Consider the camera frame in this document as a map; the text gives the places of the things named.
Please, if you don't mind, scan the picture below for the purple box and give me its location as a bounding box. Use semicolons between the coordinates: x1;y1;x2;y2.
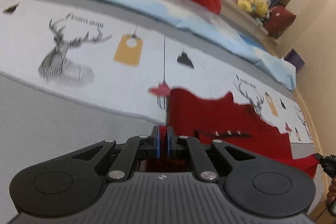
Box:
284;48;305;72

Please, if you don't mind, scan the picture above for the yellow round plush toy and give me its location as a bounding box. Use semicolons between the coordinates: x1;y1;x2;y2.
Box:
252;0;268;16

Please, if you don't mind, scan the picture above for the dark red knit sweater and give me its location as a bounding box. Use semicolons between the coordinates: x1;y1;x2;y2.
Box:
149;88;318;177

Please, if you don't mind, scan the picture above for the wooden bed frame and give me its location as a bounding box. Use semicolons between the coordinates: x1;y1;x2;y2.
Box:
220;9;325;154

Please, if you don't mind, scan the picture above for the person's right hand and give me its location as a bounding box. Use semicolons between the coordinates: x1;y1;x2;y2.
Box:
325;177;336;217

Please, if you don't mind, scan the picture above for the light blue folded sheet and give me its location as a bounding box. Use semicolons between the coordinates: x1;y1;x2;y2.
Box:
95;0;296;90

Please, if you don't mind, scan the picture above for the dark red cushion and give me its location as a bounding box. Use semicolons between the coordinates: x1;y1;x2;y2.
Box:
264;5;297;39

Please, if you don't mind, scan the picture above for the printed deer bed sheet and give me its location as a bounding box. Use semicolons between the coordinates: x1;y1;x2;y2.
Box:
1;0;311;143

